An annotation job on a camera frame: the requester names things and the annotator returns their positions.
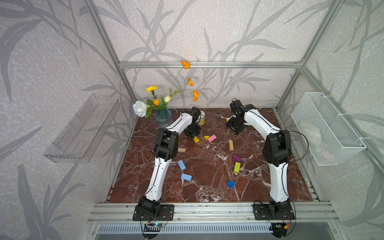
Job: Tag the aluminium front rail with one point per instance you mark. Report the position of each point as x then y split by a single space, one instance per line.
235 212

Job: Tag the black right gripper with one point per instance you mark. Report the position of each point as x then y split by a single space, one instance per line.
238 130

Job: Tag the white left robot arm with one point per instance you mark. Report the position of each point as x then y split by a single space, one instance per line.
166 148

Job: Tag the blue glass vase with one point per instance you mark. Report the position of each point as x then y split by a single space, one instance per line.
162 116

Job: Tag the light blue block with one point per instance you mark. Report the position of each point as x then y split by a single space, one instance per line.
181 165
186 177

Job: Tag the purple block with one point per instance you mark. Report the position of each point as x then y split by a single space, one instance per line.
236 158

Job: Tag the light blue block upper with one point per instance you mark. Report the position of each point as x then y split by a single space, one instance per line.
181 165

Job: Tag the white wire basket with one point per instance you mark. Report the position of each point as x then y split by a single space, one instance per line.
341 140

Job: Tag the yellow rectangular block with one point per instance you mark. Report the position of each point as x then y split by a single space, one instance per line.
196 139

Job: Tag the clear acrylic wall shelf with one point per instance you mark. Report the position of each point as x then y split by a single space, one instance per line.
80 139

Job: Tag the white items in basket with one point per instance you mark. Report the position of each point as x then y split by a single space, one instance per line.
313 135

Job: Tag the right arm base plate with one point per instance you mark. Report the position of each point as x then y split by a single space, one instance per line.
273 211

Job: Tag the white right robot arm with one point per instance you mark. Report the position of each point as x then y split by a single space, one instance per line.
277 152

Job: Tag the lime green block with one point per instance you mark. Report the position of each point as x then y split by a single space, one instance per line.
237 167

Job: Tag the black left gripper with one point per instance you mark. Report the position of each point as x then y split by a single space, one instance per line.
190 136

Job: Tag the pink rectangular block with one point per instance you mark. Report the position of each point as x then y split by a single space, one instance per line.
212 138

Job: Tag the light blue block lower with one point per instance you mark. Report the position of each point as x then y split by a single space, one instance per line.
186 177

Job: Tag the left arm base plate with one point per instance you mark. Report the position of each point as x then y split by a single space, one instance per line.
161 212

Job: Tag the sunflower seed tin can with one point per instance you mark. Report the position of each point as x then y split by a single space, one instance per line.
201 119

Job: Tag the dark blue cube block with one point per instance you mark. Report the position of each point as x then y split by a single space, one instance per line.
230 184

